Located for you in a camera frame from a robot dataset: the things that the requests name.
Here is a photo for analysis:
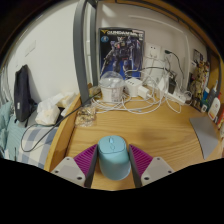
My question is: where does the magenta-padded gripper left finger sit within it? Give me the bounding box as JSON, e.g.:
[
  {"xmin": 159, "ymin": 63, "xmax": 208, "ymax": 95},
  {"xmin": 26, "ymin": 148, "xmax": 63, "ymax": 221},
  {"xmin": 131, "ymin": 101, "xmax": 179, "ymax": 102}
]
[{"xmin": 50, "ymin": 144, "xmax": 99, "ymax": 189}]

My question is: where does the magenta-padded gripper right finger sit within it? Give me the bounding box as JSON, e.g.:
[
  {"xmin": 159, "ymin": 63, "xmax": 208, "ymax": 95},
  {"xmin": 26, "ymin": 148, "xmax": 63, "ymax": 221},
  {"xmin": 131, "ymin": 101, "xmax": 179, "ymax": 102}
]
[{"xmin": 128, "ymin": 144, "xmax": 175, "ymax": 189}]

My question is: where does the light blue computer mouse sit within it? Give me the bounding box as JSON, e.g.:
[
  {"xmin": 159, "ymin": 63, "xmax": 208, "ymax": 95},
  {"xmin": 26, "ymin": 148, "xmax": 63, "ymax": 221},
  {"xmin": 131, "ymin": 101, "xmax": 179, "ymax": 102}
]
[{"xmin": 97, "ymin": 134, "xmax": 132, "ymax": 181}]

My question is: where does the grey mouse pad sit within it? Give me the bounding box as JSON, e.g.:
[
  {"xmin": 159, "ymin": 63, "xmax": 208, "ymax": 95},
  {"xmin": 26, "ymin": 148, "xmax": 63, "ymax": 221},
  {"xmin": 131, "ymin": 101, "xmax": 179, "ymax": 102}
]
[{"xmin": 189, "ymin": 115, "xmax": 221, "ymax": 160}]

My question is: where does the blue plaid bed sheet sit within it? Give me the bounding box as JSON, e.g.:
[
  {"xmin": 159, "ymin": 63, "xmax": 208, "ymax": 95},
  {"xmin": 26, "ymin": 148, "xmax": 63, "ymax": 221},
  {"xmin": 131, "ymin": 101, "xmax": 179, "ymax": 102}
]
[{"xmin": 15, "ymin": 123, "xmax": 63, "ymax": 170}]

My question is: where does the clear snack bag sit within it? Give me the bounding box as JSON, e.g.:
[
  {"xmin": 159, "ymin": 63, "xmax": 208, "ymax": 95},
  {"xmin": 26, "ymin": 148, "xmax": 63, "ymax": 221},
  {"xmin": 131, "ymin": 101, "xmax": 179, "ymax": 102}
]
[{"xmin": 74, "ymin": 105, "xmax": 98, "ymax": 128}]

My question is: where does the white crumpled plastic bag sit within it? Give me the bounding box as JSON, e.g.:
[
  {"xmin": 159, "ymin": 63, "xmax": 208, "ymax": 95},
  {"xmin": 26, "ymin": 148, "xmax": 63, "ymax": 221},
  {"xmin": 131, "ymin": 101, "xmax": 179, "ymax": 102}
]
[{"xmin": 34, "ymin": 91, "xmax": 78, "ymax": 126}]

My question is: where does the teal quilt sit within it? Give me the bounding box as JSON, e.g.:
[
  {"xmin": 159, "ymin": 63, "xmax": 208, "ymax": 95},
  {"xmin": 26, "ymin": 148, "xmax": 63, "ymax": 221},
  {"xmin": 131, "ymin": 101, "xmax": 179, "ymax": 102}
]
[{"xmin": 0, "ymin": 101, "xmax": 22, "ymax": 158}]

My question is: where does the white power strip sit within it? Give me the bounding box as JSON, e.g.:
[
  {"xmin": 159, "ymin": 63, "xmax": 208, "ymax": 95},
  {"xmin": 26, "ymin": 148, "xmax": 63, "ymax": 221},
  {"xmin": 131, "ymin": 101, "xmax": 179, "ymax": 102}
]
[{"xmin": 159, "ymin": 84, "xmax": 187, "ymax": 106}]

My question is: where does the white charger block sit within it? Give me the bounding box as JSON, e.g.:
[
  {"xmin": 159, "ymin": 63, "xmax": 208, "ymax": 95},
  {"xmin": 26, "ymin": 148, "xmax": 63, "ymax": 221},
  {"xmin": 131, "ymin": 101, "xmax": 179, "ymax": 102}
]
[{"xmin": 137, "ymin": 84, "xmax": 151, "ymax": 100}]

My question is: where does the white red-pump lotion bottle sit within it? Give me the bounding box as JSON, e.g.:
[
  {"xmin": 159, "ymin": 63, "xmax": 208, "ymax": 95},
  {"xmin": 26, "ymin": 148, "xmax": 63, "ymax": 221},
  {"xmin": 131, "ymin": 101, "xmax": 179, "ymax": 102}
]
[{"xmin": 207, "ymin": 96, "xmax": 223, "ymax": 122}]

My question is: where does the black bag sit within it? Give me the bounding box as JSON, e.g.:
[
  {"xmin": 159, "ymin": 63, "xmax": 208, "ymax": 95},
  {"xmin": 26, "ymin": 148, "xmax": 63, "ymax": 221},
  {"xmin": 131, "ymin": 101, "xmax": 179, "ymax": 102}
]
[{"xmin": 13, "ymin": 64, "xmax": 37, "ymax": 123}]

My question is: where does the black power adapter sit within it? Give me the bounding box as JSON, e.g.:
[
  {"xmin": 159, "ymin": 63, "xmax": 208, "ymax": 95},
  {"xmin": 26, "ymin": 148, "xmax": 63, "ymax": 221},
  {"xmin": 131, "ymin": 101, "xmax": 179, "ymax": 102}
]
[{"xmin": 168, "ymin": 77, "xmax": 178, "ymax": 95}]

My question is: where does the white multiport charger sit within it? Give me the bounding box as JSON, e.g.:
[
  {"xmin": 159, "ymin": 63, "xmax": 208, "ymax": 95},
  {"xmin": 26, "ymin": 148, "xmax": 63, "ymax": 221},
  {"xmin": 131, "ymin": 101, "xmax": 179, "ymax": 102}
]
[{"xmin": 124, "ymin": 77, "xmax": 144, "ymax": 98}]

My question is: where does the clear dome-lidded plastic cup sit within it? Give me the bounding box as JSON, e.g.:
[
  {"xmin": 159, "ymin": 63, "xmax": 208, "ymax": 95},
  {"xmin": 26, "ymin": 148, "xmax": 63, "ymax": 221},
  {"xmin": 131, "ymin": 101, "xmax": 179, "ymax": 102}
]
[{"xmin": 99, "ymin": 70, "xmax": 126, "ymax": 103}]

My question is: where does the blue robot model kit box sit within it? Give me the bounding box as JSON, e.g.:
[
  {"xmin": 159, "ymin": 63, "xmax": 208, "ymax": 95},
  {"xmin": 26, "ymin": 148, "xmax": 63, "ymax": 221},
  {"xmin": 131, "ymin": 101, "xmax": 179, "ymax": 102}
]
[{"xmin": 98, "ymin": 27, "xmax": 146, "ymax": 81}]

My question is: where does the long black cable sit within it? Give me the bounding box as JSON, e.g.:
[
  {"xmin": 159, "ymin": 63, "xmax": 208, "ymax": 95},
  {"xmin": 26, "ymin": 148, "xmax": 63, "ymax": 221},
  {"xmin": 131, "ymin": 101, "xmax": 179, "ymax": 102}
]
[{"xmin": 20, "ymin": 89, "xmax": 102, "ymax": 154}]

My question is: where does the white cable bundle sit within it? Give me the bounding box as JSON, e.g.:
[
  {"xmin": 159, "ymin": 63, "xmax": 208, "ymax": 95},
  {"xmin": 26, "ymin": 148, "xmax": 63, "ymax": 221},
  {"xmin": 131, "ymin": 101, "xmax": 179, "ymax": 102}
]
[{"xmin": 91, "ymin": 59, "xmax": 193, "ymax": 116}]

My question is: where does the black plug with cable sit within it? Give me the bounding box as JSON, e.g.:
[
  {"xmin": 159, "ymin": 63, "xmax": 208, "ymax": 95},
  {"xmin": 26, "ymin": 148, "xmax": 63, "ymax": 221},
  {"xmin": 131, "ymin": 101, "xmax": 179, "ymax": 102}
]
[{"xmin": 163, "ymin": 48, "xmax": 185, "ymax": 81}]

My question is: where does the white wall socket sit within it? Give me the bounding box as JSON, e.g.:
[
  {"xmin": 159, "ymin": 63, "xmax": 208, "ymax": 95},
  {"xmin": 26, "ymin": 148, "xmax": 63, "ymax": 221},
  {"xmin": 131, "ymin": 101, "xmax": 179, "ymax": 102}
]
[{"xmin": 144, "ymin": 42, "xmax": 163, "ymax": 61}]

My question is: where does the grey metal shelf frame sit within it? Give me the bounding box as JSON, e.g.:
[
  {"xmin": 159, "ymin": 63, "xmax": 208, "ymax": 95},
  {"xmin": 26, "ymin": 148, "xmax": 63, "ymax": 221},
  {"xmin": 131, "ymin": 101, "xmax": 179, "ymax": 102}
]
[{"xmin": 73, "ymin": 0, "xmax": 224, "ymax": 101}]

